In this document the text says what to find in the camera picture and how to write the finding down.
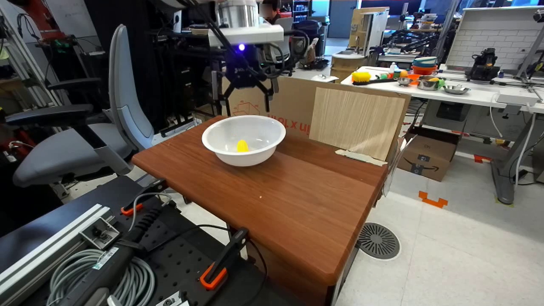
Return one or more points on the small cardboard shipping box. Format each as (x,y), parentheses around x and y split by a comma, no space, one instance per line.
(426,156)

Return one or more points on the black computer desk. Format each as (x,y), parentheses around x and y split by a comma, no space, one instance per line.
(171,62)

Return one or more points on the yellow toy corn cob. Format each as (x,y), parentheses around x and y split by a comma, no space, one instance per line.
(242,147)

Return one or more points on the black orange bar clamp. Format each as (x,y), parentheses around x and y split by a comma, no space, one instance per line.
(213,278)
(132,210)

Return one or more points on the white pegboard panel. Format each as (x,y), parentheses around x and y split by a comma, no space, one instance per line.
(494,37)

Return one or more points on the aluminium profile rail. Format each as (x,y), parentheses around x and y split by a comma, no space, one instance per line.
(52,241)

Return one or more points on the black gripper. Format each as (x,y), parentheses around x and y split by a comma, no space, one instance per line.
(246,67)

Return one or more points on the black desktop device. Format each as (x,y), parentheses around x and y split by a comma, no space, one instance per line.
(484,66)

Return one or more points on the large brown cardboard box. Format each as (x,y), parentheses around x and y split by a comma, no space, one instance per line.
(295,105)

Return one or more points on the yellow toy lemon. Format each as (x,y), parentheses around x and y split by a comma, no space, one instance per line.
(361,78)

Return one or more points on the white plastic bowl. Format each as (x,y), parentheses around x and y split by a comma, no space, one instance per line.
(256,139)

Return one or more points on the orange floor tape marker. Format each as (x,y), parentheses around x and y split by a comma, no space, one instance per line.
(433,202)

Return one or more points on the orange stacked containers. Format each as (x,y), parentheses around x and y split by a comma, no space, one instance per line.
(424,69)

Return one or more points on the white workshop desk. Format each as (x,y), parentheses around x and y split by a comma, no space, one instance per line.
(470,96)

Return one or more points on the light wooden board panel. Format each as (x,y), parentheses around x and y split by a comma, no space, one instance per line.
(358,120)

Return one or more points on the grey office chair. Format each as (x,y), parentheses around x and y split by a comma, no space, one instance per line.
(127,103)

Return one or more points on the round metal floor drain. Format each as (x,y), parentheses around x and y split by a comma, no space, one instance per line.
(378,243)

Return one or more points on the beige leaning boards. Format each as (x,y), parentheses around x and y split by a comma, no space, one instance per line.
(368,28)

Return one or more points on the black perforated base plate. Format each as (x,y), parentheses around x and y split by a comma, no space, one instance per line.
(181,258)

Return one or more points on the small silver dish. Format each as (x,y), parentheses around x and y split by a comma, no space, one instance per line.
(457,90)

